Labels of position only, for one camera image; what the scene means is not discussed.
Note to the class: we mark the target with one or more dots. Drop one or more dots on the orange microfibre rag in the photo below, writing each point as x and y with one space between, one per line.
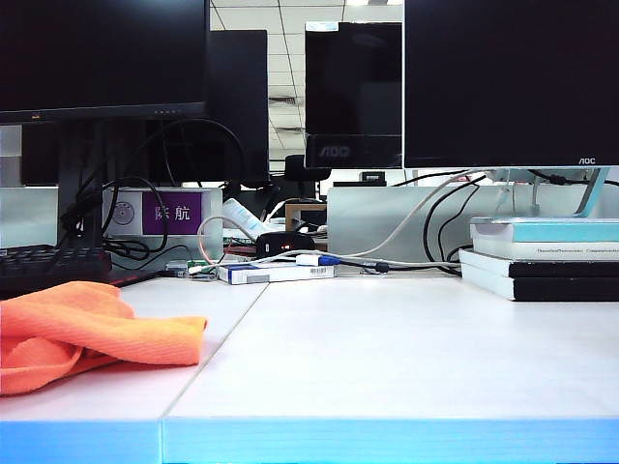
97 333

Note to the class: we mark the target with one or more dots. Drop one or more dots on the black AOC monitor glossy bezel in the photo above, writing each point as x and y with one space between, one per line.
353 87

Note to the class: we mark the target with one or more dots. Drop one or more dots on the frosted desk partition panel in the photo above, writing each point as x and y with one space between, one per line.
29 217

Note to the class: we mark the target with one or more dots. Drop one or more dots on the blue and white connector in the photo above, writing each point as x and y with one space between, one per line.
326 260

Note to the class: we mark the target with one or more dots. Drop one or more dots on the large AOC monitor silver edge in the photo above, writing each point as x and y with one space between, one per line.
508 82

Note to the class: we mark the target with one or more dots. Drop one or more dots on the black desk mat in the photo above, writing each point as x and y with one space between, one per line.
131 279

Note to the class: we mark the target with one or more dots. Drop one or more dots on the black device with red light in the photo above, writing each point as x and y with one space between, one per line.
275 244

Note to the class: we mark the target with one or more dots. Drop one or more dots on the black keyboard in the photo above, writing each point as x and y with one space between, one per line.
38 268

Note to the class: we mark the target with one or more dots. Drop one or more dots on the small clear adapter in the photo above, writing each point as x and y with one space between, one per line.
193 269

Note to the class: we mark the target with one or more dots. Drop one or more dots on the white and teal monitor stand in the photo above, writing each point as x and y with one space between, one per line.
592 193

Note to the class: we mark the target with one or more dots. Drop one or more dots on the white tube with blue print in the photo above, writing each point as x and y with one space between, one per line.
242 215

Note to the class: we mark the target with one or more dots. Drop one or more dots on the purple and white name plate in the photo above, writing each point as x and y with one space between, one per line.
179 212

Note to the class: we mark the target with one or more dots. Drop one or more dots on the teal cover book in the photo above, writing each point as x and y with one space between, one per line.
556 232

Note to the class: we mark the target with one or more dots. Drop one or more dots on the white book with small print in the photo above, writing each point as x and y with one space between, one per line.
532 250

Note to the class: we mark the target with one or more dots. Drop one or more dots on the dark grey monitor stand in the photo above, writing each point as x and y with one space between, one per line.
79 169

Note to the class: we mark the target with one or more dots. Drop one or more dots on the black monitor with button row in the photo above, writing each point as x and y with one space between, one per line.
97 53

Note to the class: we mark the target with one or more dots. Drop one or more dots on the white box with barcode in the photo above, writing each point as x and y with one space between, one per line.
271 274

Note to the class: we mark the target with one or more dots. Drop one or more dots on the grey desk partition panel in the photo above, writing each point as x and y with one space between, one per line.
367 217

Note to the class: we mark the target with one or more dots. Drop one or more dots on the small black box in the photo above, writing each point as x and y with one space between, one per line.
373 178

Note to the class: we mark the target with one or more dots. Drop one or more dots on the wooden box frame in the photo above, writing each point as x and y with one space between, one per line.
290 217

